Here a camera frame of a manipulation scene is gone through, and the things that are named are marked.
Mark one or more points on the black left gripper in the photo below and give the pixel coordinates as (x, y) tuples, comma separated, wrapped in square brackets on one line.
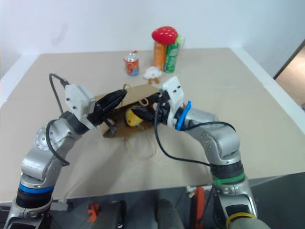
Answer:
[(96, 117)]

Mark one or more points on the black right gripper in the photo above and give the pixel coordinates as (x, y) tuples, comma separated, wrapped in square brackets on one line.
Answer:
[(162, 111)]

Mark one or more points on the brown paper bag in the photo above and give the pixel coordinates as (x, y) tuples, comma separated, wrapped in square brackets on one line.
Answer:
[(119, 124)]

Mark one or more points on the yellow chick plush toy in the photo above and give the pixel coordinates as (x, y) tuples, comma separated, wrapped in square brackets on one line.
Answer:
[(131, 117)]

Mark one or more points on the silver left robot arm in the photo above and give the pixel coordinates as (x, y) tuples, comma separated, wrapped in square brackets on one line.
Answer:
[(50, 138)]

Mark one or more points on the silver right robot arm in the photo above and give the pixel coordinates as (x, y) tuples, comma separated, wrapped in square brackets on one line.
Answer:
[(221, 145)]

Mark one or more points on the white fluffy plush toy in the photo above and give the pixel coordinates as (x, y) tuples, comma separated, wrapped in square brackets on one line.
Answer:
[(152, 73)]

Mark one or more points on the red strawberry plush toy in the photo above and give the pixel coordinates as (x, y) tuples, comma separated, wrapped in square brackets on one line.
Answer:
[(165, 35)]

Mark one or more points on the blue clip on wrist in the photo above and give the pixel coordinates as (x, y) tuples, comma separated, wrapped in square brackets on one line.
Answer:
[(183, 115)]

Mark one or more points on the short red soda can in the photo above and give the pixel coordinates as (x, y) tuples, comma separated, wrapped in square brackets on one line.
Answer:
[(131, 65)]

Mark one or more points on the tall orange drink can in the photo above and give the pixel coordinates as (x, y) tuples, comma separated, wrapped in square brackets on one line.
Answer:
[(159, 56)]

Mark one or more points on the tall green drink can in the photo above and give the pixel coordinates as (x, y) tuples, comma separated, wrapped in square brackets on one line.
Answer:
[(172, 58)]

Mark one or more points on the small orange clamp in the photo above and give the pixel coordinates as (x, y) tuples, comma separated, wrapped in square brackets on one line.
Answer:
[(93, 211)]

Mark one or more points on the small grey box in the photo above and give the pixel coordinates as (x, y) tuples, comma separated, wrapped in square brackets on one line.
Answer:
[(59, 206)]

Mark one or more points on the tall orange clamp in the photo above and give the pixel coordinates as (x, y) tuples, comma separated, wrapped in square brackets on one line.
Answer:
[(199, 207)]

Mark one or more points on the brown wooden door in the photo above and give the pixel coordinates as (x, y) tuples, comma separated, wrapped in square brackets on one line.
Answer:
[(291, 71)]

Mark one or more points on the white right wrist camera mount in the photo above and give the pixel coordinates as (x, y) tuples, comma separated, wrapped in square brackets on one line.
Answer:
[(175, 93)]

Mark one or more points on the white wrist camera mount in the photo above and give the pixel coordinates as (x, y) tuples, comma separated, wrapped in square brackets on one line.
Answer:
[(76, 100), (175, 93)]

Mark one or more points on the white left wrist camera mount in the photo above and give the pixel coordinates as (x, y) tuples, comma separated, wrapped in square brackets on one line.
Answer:
[(76, 100)]

